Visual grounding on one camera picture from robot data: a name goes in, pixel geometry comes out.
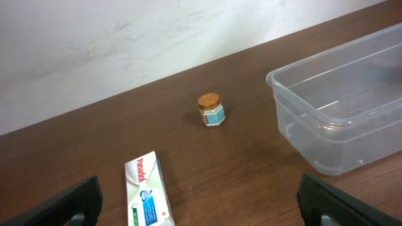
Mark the white Panadol box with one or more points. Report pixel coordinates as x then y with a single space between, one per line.
148 203

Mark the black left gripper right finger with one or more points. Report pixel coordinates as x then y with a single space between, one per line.
323 204

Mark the clear plastic container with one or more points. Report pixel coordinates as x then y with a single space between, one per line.
341 108

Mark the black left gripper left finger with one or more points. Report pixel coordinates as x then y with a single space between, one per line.
80 204

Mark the small jar gold lid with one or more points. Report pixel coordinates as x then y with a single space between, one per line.
211 109

